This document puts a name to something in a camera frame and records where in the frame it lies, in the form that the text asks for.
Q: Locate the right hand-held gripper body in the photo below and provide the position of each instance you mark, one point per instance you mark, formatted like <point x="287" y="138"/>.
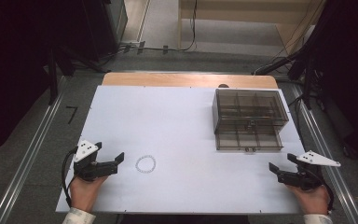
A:
<point x="304" y="175"/>

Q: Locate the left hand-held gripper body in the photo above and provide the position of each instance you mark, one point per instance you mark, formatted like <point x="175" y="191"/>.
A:
<point x="90" y="168"/>

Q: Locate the smoky clear drawer box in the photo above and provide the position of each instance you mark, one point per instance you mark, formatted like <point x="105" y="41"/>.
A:
<point x="248" y="105"/>

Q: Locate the person's left hand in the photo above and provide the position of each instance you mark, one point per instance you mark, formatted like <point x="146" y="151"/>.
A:
<point x="85" y="193"/>

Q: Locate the person's right hand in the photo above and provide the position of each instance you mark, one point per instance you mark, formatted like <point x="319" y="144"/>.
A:
<point x="312" y="200"/>

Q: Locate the white table board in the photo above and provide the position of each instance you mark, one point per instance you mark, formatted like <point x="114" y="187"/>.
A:
<point x="174" y="130"/>

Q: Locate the black metal stand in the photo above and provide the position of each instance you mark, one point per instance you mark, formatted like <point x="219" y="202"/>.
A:
<point x="306" y="81"/>
<point x="52" y="77"/>

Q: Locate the wooden table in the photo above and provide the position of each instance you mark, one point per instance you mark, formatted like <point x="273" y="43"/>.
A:
<point x="180" y="80"/>

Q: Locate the black curtain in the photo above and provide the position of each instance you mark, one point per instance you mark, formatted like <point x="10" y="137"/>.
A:
<point x="12" y="62"/>
<point x="351" y="77"/>

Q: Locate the dark cabinet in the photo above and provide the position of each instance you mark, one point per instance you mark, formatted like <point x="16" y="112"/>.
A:
<point x="105" y="28"/>

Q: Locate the metal floor rail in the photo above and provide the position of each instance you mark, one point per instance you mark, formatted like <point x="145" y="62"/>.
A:
<point x="326" y="155"/>
<point x="28" y="152"/>

